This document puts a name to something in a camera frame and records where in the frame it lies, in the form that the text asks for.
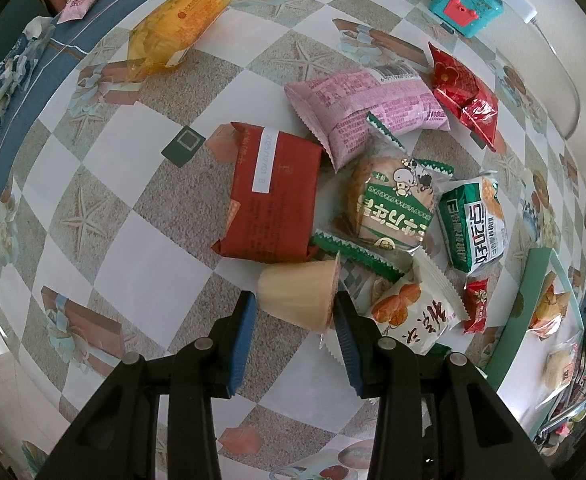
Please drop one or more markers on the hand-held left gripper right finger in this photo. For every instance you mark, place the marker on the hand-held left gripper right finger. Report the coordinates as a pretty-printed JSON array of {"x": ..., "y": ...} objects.
[{"x": 348, "y": 355}]

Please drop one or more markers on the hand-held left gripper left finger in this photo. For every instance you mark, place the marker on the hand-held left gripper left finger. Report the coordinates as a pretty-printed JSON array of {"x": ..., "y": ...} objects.
[{"x": 243, "y": 340}]

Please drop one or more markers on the beige jelly cup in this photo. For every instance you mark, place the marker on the beige jelly cup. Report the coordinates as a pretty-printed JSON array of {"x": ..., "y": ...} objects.
[{"x": 298, "y": 290}]

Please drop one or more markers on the green-rimmed tray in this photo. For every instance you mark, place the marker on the green-rimmed tray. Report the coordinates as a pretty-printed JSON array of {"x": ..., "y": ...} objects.
[{"x": 510, "y": 330}]

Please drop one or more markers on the green white cracker packet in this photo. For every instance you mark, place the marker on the green white cracker packet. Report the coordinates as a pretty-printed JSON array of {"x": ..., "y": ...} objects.
[{"x": 473, "y": 230}]

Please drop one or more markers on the yellow snack packet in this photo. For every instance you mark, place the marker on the yellow snack packet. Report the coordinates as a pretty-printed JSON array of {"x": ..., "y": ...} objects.
[{"x": 183, "y": 20}]

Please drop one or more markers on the white orange-print snack packet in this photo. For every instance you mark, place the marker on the white orange-print snack packet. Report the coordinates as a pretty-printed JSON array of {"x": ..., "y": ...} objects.
[{"x": 403, "y": 310}]

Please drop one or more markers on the small red candy packet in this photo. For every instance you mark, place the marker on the small red candy packet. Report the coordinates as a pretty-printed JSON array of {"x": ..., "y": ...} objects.
[{"x": 475, "y": 305}]

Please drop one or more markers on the red paper-wrapped snack packet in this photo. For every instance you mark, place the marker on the red paper-wrapped snack packet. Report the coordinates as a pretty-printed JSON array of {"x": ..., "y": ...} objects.
[{"x": 273, "y": 200}]

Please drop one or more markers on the green cartoon bun packet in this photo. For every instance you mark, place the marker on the green cartoon bun packet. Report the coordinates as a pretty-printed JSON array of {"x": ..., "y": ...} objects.
[{"x": 388, "y": 200}]

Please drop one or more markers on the snack packets in tray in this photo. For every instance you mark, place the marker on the snack packets in tray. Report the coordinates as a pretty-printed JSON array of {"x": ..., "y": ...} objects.
[{"x": 548, "y": 310}]

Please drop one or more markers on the clear bun packet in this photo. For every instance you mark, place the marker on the clear bun packet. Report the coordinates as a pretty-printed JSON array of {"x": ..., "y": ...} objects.
[{"x": 558, "y": 367}]

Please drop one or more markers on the colourful desk clutter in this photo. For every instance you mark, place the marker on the colourful desk clutter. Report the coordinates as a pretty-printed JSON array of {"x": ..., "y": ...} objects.
[{"x": 573, "y": 410}]

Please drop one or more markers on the large pink snack packet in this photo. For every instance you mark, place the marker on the large pink snack packet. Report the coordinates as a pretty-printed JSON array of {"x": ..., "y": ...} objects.
[{"x": 363, "y": 105}]

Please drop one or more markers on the shiny red snack packet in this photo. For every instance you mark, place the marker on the shiny red snack packet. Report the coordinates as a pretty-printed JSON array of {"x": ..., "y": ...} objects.
[{"x": 483, "y": 122}]

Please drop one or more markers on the red flower-print snack packet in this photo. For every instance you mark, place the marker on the red flower-print snack packet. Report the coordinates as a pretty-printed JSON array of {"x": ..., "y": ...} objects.
[{"x": 455, "y": 75}]

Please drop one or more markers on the blue white crumpled wrapper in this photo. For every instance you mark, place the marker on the blue white crumpled wrapper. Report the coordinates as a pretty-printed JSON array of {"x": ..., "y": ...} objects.
[{"x": 13, "y": 70}]

